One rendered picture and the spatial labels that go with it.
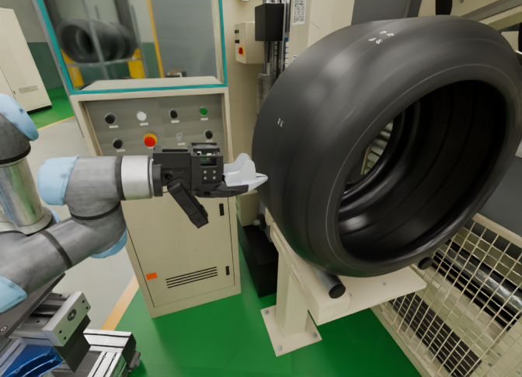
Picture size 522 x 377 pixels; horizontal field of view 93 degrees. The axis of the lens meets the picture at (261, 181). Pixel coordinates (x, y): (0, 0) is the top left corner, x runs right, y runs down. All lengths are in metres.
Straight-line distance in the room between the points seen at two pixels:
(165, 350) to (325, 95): 1.52
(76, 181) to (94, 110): 0.71
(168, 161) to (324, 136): 0.25
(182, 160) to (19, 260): 0.26
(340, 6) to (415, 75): 0.41
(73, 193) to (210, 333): 1.33
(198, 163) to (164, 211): 0.84
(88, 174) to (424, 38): 0.54
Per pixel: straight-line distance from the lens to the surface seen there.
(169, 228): 1.30
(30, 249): 0.49
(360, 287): 0.84
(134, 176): 0.43
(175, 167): 0.44
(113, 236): 0.52
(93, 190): 0.45
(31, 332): 1.13
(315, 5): 0.78
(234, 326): 1.66
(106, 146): 1.18
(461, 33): 0.53
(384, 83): 0.42
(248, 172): 0.46
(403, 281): 0.91
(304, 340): 1.62
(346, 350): 1.66
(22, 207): 0.96
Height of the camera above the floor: 1.43
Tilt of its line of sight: 30 degrees down
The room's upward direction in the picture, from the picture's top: straight up
